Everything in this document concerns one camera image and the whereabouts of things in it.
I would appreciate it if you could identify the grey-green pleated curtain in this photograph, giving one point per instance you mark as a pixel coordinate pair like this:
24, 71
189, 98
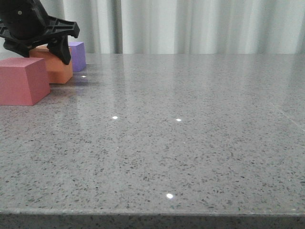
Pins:
186, 26

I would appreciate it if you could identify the red foam block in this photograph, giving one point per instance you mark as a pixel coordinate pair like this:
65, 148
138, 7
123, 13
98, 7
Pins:
23, 81

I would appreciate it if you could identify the purple foam block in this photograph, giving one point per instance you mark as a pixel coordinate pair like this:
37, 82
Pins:
78, 56

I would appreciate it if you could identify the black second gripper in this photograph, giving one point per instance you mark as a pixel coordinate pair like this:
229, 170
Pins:
26, 22

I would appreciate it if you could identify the orange foam block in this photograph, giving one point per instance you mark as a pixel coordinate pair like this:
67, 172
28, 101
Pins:
58, 72

